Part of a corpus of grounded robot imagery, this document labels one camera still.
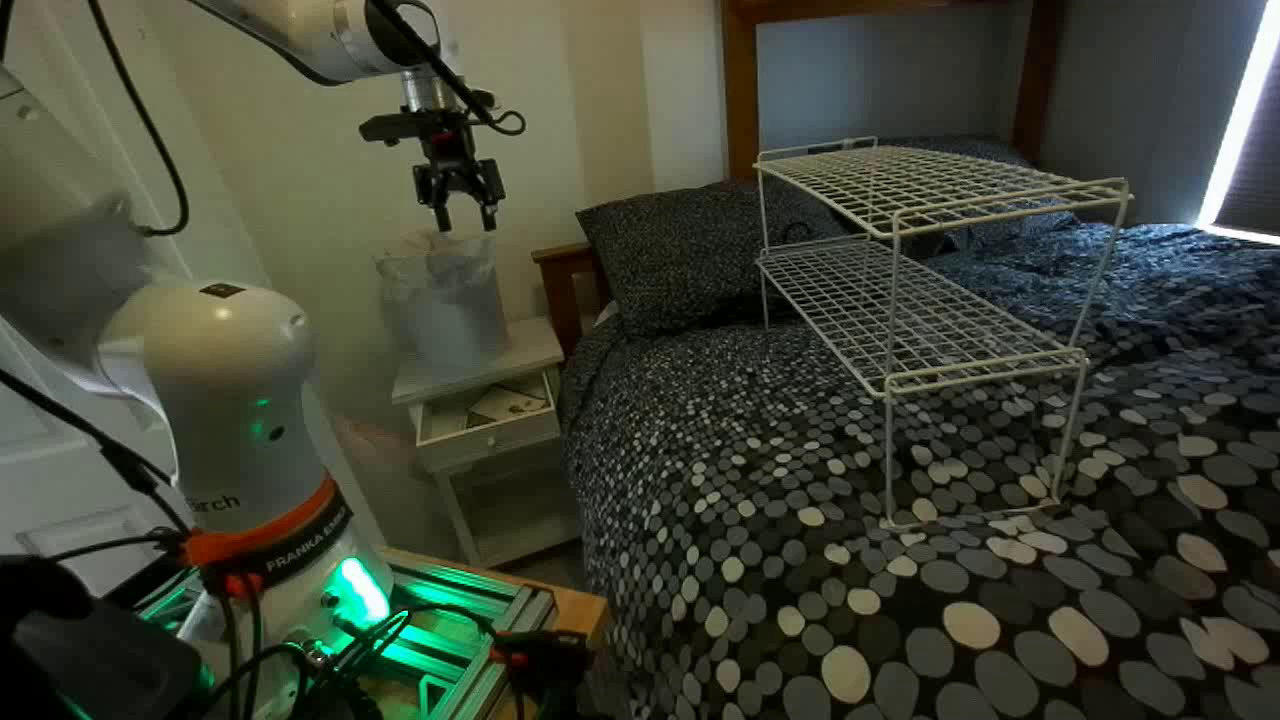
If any white wire shelf rack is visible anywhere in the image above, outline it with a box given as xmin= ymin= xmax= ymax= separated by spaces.
xmin=747 ymin=130 xmax=1139 ymax=530

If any dotted black grey duvet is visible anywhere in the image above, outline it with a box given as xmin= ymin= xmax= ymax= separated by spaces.
xmin=556 ymin=211 xmax=1280 ymax=720

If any dark dotted pillow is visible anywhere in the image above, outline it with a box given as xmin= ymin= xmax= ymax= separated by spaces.
xmin=571 ymin=175 xmax=858 ymax=340

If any white nightstand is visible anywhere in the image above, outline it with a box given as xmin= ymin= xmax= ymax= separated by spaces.
xmin=387 ymin=315 xmax=583 ymax=573

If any window roller blind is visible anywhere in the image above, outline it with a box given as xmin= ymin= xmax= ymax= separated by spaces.
xmin=1192 ymin=0 xmax=1280 ymax=251

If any black device beside base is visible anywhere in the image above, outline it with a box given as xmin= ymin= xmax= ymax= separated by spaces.
xmin=0 ymin=556 xmax=207 ymax=720

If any black clamp with red tips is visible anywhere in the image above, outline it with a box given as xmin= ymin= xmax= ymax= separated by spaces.
xmin=487 ymin=625 xmax=599 ymax=701

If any wooden bunk bed frame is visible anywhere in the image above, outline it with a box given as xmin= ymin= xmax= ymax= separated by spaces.
xmin=532 ymin=0 xmax=1073 ymax=359

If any bin with plastic liner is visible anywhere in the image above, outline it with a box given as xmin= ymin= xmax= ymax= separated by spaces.
xmin=374 ymin=226 xmax=517 ymax=374

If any robot base mounting frame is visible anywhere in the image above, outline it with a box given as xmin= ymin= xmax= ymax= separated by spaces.
xmin=133 ymin=542 xmax=611 ymax=720

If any blue crumpled blanket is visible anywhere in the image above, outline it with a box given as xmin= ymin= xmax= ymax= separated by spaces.
xmin=934 ymin=211 xmax=1280 ymax=368

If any card inside drawer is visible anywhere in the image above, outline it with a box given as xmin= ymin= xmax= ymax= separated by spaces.
xmin=456 ymin=380 xmax=554 ymax=426

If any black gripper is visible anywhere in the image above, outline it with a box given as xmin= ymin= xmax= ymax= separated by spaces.
xmin=413 ymin=129 xmax=510 ymax=236

